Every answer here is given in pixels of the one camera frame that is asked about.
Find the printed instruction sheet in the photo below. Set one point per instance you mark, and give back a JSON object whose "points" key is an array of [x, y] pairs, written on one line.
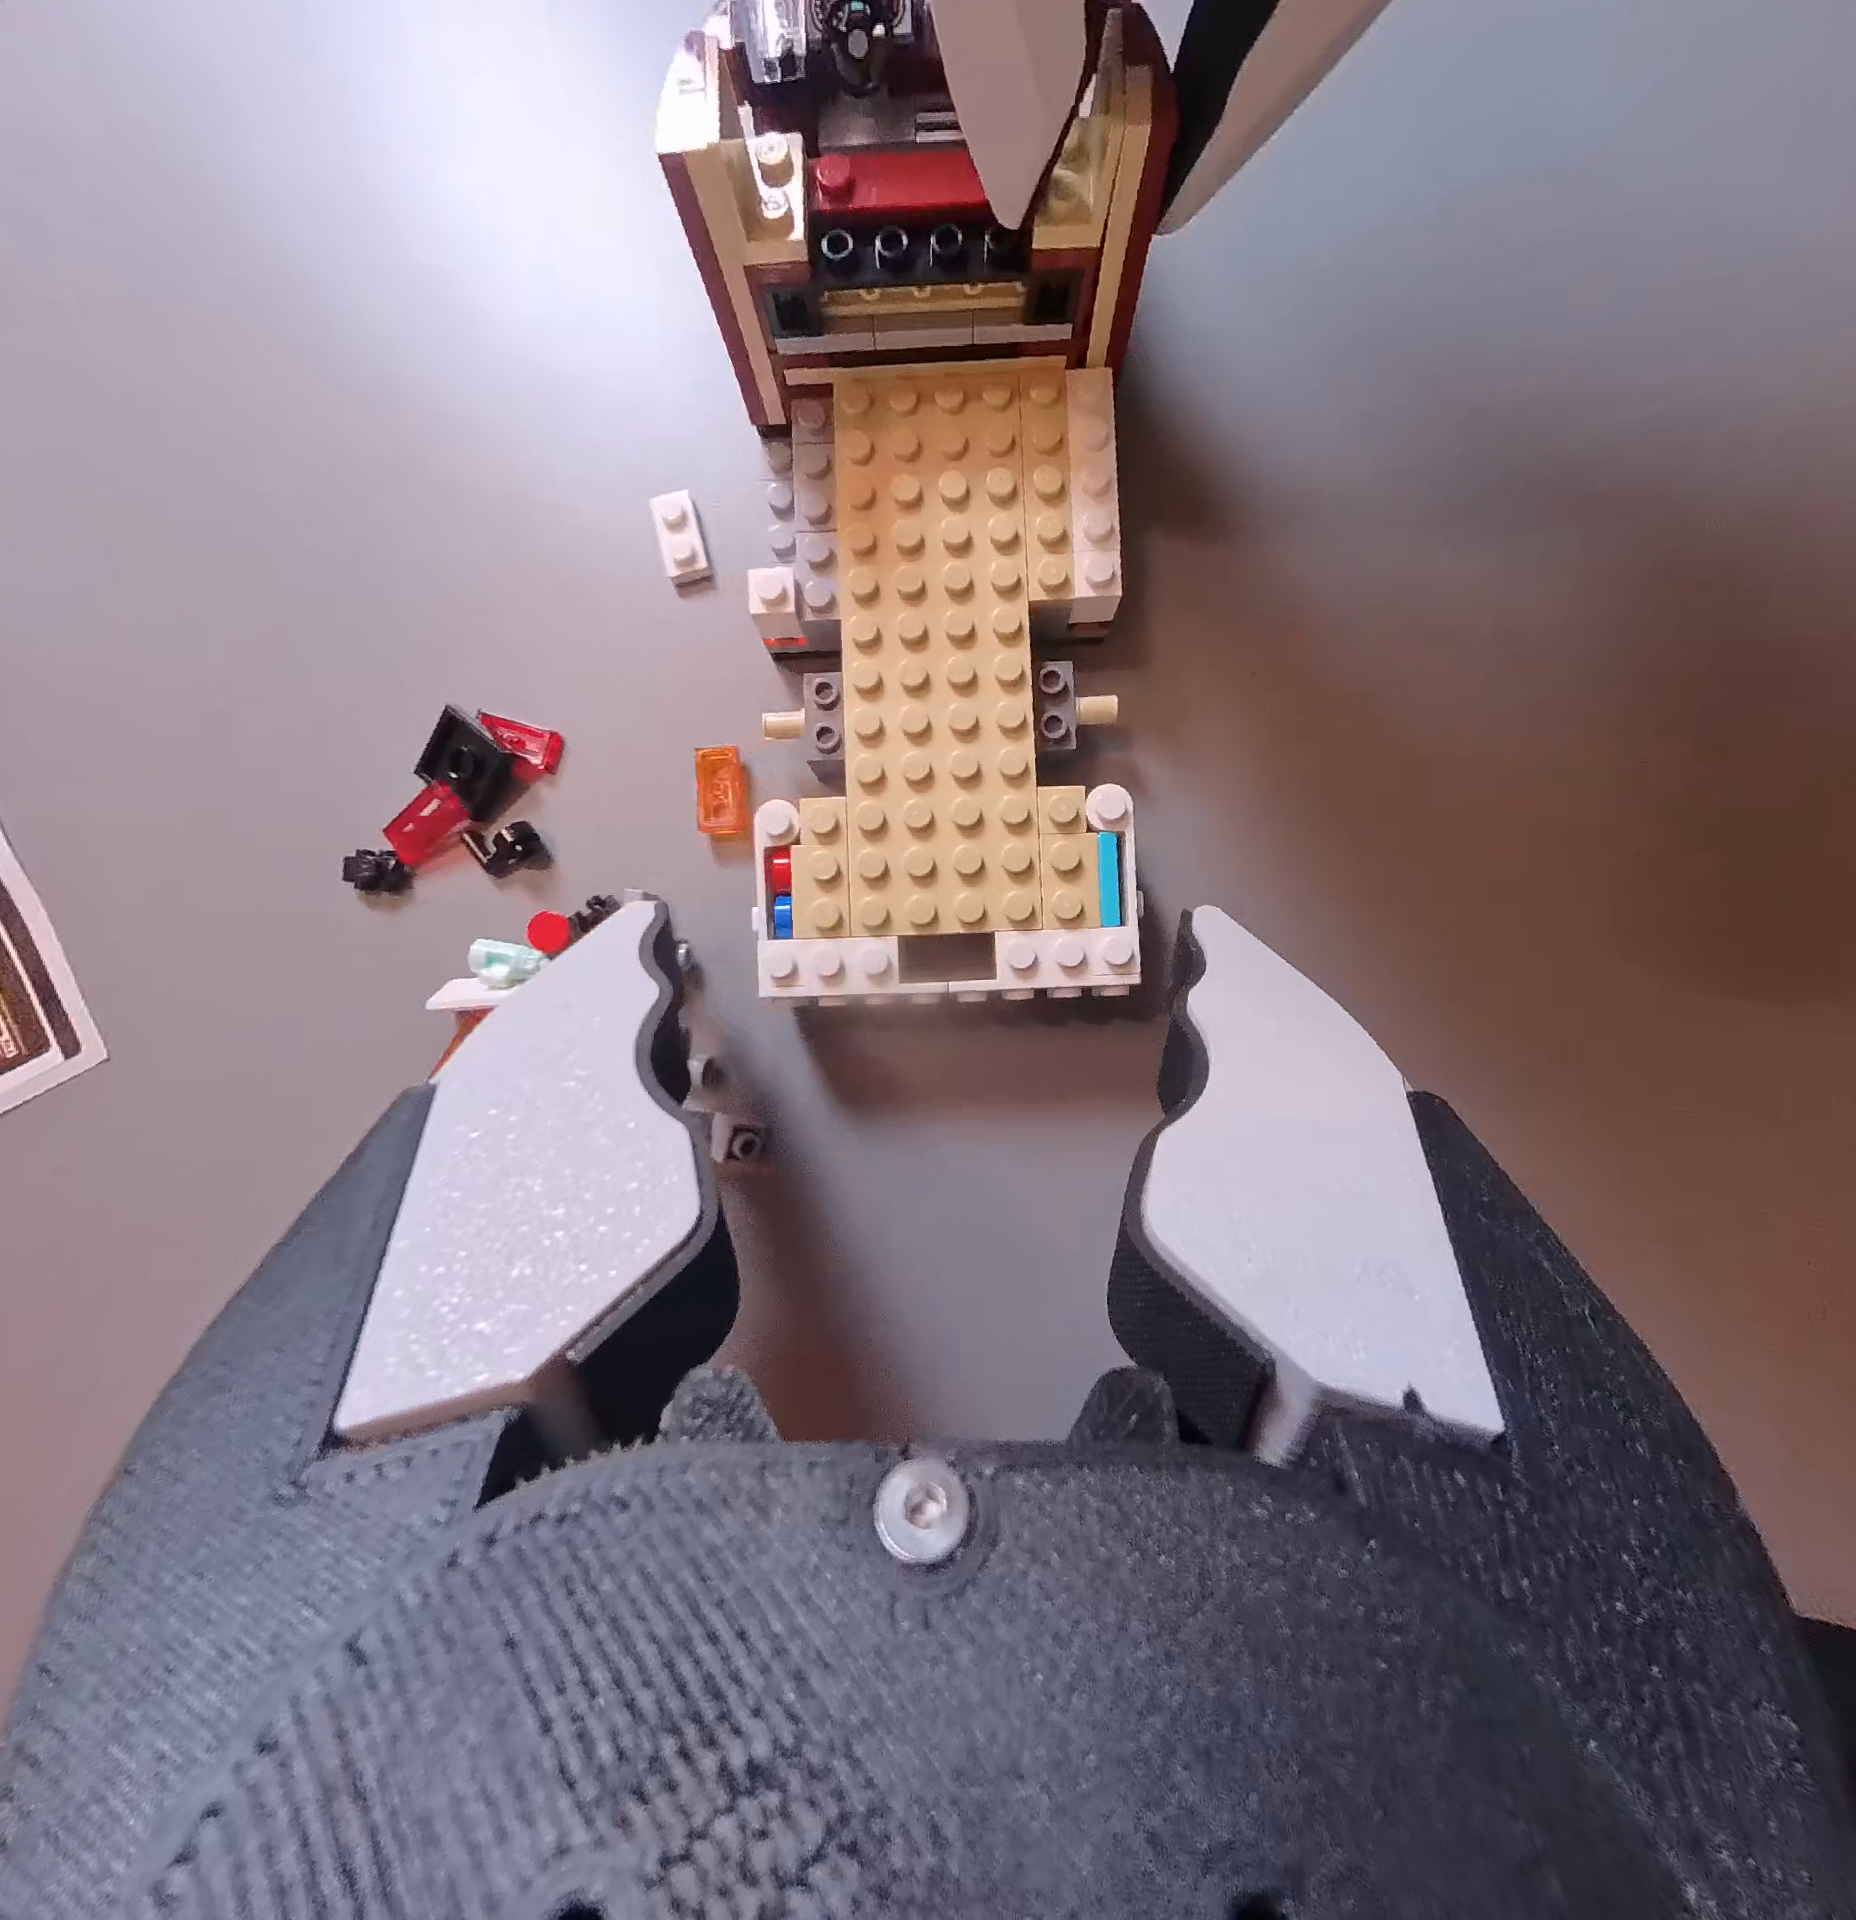
{"points": [[11, 962]]}

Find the orange transparent slope piece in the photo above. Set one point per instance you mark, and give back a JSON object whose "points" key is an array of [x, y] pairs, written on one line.
{"points": [[447, 1052]]}

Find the small white plate brick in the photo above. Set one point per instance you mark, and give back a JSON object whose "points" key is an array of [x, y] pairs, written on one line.
{"points": [[682, 535]]}

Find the red and black brick piece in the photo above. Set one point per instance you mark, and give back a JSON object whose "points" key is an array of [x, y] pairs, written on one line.
{"points": [[469, 781]]}

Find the pile of small grey bricks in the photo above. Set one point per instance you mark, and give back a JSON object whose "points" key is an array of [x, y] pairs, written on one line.
{"points": [[743, 1143]]}

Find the black and red lego pieces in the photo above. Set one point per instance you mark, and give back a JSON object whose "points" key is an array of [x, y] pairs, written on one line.
{"points": [[371, 870]]}

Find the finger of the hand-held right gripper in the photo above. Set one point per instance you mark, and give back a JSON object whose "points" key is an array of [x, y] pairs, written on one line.
{"points": [[1011, 91], [1273, 91]]}

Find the grey desk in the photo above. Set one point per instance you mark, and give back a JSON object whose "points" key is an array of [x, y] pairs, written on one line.
{"points": [[1469, 601]]}

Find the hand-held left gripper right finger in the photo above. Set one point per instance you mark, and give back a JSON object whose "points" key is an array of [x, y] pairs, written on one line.
{"points": [[1304, 1200]]}

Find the orange transparent studded brick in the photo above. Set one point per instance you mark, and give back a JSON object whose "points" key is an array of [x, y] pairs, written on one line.
{"points": [[719, 790]]}

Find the tan and dark red brick model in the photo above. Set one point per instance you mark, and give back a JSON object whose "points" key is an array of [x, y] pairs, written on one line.
{"points": [[945, 630]]}

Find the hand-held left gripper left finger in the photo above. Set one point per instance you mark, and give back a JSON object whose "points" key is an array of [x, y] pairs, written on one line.
{"points": [[538, 1200]]}

